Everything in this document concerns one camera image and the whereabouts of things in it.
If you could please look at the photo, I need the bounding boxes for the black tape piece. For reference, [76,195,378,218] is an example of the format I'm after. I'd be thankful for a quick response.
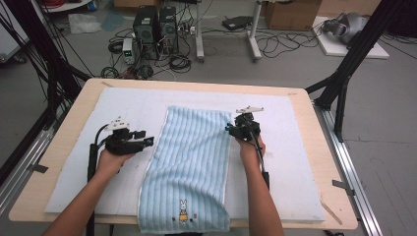
[27,163,49,174]
[331,179,356,197]

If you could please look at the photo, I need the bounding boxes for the thin wooden stick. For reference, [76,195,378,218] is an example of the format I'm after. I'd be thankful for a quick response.
[319,196,344,226]

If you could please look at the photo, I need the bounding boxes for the large black computer tower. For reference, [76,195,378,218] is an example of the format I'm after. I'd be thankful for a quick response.
[132,5,160,61]

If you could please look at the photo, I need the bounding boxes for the black flat device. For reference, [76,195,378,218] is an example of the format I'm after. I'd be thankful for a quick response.
[221,15,254,31]

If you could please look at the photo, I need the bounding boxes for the black floor cable coil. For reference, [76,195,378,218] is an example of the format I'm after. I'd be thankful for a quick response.
[100,66,120,80]
[169,53,193,74]

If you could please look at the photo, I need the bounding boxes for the flat cardboard box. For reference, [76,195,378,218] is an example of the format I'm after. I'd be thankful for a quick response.
[113,0,159,10]

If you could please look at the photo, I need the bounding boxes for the white grid mat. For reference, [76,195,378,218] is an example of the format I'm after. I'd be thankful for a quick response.
[44,87,327,222]

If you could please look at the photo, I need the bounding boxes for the person's right hand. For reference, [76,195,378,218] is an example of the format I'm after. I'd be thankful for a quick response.
[236,134,267,163]

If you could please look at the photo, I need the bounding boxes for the black metal frame post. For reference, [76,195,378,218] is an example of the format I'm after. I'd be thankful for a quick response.
[0,0,93,132]
[304,0,411,143]

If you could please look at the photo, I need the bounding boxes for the white desk leg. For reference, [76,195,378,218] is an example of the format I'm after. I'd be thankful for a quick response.
[194,0,207,64]
[247,0,264,62]

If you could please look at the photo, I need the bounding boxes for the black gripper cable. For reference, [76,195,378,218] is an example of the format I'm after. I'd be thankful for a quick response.
[86,123,112,236]
[248,122,271,192]

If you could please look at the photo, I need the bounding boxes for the aluminium rail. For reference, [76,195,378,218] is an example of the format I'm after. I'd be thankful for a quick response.
[0,126,57,215]
[314,103,384,236]

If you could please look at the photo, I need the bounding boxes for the large cardboard box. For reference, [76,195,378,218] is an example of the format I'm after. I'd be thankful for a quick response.
[263,0,323,31]

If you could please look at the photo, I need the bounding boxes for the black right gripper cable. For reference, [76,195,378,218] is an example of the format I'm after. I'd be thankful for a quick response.
[248,122,271,192]

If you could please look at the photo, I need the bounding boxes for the white floor board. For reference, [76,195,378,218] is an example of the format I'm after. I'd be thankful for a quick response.
[310,16,390,60]

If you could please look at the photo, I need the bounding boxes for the person's left hand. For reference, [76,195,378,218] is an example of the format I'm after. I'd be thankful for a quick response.
[94,148,137,178]

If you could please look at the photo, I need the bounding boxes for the loose black floor cables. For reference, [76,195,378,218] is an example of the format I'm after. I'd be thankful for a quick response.
[255,29,322,59]

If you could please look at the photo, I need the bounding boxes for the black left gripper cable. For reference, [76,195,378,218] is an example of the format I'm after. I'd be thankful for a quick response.
[86,123,112,236]

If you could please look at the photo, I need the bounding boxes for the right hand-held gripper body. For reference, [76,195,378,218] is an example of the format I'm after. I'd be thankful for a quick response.
[228,105,266,142]

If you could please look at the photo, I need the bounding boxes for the grey headset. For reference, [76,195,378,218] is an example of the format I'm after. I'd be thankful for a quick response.
[322,12,371,45]

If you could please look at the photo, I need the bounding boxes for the clear plastic bag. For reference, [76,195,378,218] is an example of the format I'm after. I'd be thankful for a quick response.
[67,12,103,35]

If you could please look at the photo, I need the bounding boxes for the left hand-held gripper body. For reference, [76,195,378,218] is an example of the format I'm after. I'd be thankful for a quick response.
[103,116,146,156]

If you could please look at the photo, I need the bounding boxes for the slim black computer tower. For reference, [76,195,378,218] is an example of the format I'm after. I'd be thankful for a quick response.
[158,6,180,55]

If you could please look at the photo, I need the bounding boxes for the small white power supply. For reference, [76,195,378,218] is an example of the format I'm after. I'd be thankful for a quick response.
[121,37,136,65]

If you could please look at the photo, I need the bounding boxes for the blue striped towel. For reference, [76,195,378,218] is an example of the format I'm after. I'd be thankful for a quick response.
[137,104,234,235]

